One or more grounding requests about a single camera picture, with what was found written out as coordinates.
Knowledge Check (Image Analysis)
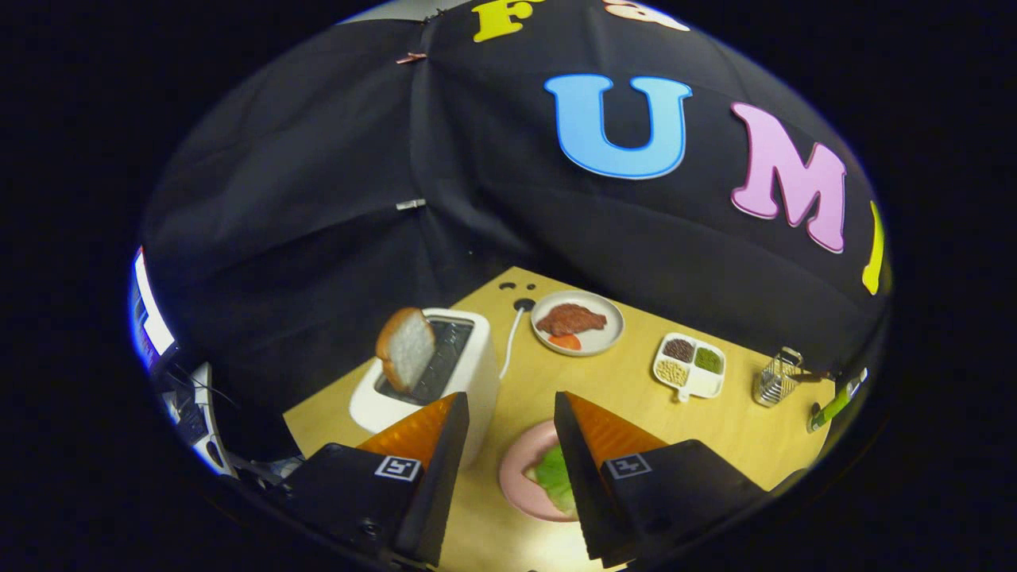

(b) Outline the green lettuce leaf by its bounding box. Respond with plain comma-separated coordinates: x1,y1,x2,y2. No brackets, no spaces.
524,443,577,513

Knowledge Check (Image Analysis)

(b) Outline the green label bottle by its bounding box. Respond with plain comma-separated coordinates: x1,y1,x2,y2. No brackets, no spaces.
807,367,869,434

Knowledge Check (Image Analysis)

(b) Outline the pink plate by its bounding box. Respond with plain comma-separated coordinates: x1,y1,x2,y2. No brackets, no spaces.
499,419,581,523

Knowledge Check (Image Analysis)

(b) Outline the round white plate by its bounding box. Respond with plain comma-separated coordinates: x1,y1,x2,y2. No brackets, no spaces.
530,290,625,357

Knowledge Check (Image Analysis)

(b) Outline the black backdrop cloth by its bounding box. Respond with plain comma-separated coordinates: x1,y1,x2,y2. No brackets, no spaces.
143,0,892,462

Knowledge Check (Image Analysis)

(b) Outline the white device with cables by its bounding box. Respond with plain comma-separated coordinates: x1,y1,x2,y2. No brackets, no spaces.
163,361,239,477

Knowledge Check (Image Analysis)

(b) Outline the lit computer screen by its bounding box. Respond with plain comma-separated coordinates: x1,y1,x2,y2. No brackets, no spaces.
130,246,177,373

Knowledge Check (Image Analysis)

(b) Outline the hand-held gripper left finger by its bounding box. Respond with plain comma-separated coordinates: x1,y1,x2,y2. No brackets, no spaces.
262,392,471,569

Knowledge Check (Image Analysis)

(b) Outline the white toaster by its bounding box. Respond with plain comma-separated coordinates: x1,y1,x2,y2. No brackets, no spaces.
350,307,500,470

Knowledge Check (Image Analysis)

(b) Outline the metal wire basket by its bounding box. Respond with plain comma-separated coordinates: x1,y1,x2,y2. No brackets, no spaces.
752,346,831,408

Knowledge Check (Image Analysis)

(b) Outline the white toaster cable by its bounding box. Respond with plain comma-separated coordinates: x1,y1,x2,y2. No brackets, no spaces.
498,306,527,381

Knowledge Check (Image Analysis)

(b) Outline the brown meat steak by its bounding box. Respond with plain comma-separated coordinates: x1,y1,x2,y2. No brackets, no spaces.
536,303,608,338

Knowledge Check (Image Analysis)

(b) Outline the white divided dish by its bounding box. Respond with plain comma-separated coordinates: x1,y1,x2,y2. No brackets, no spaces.
652,332,726,403

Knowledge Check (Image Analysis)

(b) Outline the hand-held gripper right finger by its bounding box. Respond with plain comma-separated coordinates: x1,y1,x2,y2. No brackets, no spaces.
553,391,771,570

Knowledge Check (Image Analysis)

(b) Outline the white bread slice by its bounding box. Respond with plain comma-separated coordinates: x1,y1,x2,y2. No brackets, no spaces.
375,307,437,396

